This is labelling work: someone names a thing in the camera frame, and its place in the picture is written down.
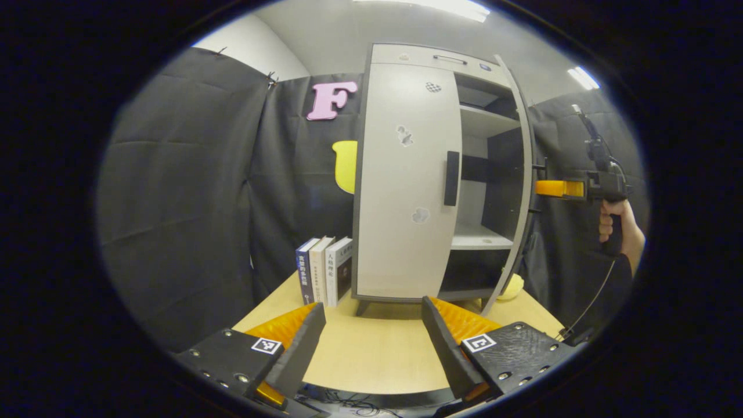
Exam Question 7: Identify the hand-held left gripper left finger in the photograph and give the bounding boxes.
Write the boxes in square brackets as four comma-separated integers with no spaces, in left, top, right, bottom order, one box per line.
[174,302,327,410]

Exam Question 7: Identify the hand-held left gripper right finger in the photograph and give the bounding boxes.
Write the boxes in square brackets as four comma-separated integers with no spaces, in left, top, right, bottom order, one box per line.
[421,296,587,409]

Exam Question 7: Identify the white double-door shoe cabinet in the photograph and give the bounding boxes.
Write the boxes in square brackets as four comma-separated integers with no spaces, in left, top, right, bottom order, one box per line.
[350,42,538,317]

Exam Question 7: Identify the blue book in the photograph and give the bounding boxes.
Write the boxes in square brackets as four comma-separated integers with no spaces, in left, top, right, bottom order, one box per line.
[295,238,321,305]

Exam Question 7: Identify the beige book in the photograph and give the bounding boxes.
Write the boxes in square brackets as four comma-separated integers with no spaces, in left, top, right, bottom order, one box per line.
[308,235,336,305]

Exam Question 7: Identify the white book with dark picture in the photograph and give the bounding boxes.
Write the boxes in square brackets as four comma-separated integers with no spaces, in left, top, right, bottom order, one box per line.
[324,236,354,308]

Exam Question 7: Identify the yellow plush toy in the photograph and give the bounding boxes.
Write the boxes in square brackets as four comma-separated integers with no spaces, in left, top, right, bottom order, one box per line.
[497,273,525,301]

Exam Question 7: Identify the small ceiling light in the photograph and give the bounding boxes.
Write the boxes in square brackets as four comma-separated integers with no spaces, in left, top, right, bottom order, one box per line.
[567,65,601,91]

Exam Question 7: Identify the black backdrop cloth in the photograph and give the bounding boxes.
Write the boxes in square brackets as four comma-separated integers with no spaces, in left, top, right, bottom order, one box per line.
[96,46,651,355]

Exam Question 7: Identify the thin gripper cable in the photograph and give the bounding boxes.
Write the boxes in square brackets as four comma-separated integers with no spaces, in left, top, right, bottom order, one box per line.
[556,258,617,342]

